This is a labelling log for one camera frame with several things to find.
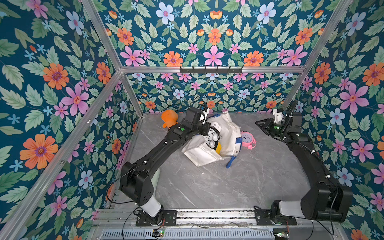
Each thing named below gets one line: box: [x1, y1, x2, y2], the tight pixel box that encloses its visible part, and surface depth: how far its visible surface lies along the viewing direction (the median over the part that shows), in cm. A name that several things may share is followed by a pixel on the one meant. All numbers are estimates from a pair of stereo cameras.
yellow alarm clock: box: [216, 142, 222, 155], surface depth 94 cm
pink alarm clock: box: [240, 130, 257, 150], surface depth 103 cm
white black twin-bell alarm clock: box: [205, 121, 223, 149], surface depth 92 cm
